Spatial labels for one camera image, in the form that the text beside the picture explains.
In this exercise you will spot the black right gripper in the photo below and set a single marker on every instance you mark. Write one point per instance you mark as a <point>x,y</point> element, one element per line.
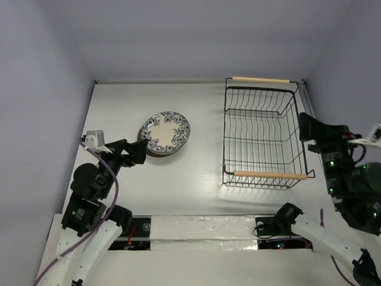
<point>327,140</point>

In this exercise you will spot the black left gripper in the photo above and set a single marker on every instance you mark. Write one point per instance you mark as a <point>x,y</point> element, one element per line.
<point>137,152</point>

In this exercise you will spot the grey deer plate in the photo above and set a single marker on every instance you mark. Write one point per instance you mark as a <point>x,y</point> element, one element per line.
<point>154,155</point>

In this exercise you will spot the blue white floral plate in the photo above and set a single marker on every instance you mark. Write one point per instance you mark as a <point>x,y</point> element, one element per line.
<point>166,132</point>

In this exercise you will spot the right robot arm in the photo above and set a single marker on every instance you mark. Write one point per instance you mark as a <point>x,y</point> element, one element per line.
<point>355,192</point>

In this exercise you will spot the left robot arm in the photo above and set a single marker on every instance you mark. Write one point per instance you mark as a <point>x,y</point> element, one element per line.
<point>89,226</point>

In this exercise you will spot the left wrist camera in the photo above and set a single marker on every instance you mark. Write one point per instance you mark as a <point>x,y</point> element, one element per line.
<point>94,140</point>

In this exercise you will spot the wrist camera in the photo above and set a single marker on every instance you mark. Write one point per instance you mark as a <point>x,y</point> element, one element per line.
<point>372,139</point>
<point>94,140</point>

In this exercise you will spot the black wire dish rack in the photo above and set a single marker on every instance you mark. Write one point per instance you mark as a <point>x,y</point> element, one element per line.
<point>261,145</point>

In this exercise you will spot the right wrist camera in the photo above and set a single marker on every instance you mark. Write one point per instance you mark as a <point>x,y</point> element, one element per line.
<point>372,139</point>

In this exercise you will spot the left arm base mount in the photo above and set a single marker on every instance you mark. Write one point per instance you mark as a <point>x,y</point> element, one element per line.
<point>137,238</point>

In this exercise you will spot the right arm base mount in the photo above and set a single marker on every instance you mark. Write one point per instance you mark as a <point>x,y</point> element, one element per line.
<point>278,227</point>

